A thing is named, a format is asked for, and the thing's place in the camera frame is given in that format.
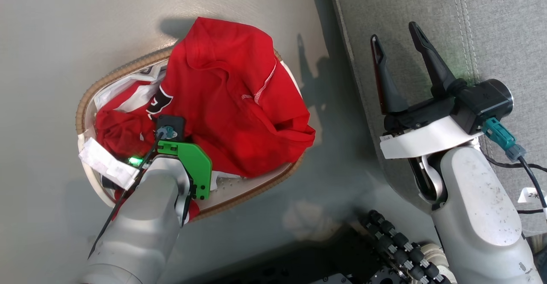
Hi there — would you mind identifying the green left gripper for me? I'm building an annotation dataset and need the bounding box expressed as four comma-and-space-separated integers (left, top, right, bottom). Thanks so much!
157, 141, 212, 200

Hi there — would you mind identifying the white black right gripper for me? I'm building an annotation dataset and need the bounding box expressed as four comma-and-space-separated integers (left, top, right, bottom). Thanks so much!
370, 21, 484, 160

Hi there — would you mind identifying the red shirt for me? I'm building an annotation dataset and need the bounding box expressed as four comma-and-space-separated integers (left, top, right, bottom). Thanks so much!
165, 17, 316, 179

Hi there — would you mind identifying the red and white jersey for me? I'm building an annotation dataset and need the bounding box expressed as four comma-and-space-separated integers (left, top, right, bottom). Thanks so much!
94, 67, 201, 223

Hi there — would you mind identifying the wicker laundry basket white liner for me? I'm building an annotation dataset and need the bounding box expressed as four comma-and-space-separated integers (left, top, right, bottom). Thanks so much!
76, 46, 306, 223

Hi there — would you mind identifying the grey fabric sofa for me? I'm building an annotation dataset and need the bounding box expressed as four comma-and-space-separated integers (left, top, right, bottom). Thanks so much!
327, 0, 547, 235

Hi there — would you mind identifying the white paper label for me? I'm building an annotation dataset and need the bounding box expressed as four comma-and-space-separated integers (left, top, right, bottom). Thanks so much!
79, 138, 140, 191

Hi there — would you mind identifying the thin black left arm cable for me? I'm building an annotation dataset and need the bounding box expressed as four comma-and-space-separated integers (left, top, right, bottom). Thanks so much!
87, 131, 168, 260

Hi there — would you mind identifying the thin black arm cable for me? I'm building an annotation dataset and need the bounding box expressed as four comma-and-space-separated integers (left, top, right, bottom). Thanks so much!
87, 131, 168, 260
484, 153, 547, 215

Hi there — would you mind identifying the teal cable connector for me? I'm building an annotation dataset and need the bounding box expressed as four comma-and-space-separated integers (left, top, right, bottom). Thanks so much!
482, 117, 527, 162

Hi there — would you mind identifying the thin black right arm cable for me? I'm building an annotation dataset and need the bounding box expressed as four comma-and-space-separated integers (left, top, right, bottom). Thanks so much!
484, 153, 547, 215

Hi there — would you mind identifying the black cable chain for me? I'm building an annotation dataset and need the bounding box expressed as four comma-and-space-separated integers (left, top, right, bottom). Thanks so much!
360, 209, 453, 284

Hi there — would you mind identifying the white printed cable tag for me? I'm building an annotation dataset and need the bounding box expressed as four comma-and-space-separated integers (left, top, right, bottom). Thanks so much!
518, 187, 547, 204

